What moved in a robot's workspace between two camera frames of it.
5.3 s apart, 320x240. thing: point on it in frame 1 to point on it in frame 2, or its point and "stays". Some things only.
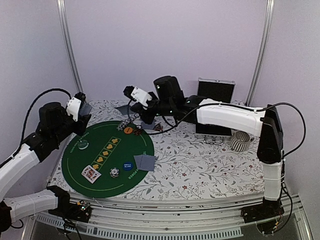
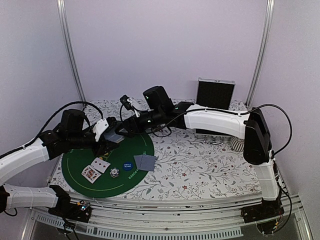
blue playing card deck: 85,109 to 111,136
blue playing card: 138,159 stays
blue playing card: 147,162 stays
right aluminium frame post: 262,52 stays
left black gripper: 83,123 to 102,149
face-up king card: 90,174 stays
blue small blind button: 127,166 stays
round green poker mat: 99,161 stays
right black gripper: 136,107 to 128,123
